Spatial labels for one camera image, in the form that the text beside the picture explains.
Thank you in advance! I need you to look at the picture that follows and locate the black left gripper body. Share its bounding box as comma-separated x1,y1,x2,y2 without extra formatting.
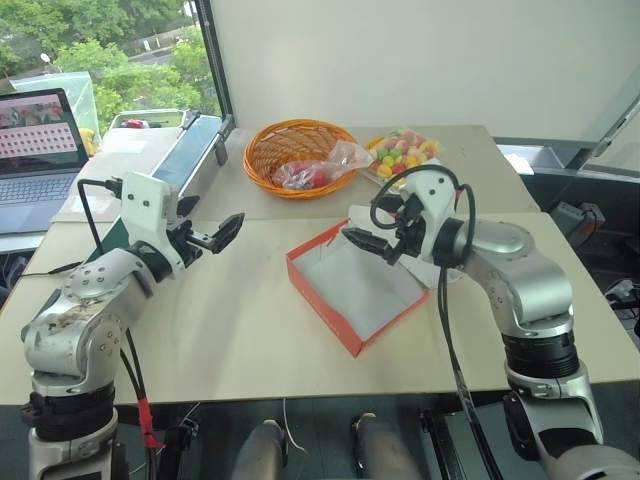
166,214,202,269

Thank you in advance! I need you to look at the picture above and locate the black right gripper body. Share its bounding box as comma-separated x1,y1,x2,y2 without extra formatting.
388,193,429,260

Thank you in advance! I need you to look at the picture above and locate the red cardboard box tray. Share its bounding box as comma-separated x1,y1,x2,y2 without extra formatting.
285,203,454,359

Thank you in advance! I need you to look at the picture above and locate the long blue-grey tray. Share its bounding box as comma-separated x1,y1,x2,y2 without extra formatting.
149,110,234,201

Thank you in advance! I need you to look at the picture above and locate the clear bag of colourful fruit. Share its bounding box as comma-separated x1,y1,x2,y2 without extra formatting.
362,127,444,184

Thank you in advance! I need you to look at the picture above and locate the clear bag of red fruit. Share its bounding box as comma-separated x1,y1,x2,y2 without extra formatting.
269,140,375,191

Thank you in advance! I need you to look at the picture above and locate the white plastic crate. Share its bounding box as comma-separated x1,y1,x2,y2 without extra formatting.
102,108,194,133

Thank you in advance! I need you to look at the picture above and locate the orange woven basket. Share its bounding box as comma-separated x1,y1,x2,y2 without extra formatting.
242,118,360,200

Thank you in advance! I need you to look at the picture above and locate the clear plastic bag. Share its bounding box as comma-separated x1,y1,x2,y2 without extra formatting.
9,70,104,146

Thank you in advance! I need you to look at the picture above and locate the grey laptop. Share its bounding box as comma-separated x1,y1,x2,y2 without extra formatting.
0,88,91,236

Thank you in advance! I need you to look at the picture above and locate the black and red device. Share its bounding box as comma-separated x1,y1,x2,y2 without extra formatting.
549,199,607,247

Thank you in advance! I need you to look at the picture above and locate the white power strip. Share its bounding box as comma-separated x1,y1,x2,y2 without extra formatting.
603,278,640,304

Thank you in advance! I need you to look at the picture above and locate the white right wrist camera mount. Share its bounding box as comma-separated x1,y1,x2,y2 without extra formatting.
399,172,464,261

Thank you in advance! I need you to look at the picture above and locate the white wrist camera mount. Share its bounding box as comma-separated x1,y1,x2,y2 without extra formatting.
399,172,464,261
121,171,179,269

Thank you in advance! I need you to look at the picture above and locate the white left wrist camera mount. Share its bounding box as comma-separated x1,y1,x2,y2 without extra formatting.
121,171,179,269

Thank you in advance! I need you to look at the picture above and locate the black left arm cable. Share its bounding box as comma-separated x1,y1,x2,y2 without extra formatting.
76,177,166,451

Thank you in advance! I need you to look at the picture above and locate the thin black cable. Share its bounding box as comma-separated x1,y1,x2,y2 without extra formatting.
19,260,84,279

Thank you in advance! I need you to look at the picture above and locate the black window frame post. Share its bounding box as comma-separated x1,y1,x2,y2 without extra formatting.
194,0,236,132

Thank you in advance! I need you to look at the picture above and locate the white panel with grey frame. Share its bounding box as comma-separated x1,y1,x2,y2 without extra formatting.
209,0,640,159

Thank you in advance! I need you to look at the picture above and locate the red cable sleeve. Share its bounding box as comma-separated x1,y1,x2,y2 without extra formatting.
137,397,167,452

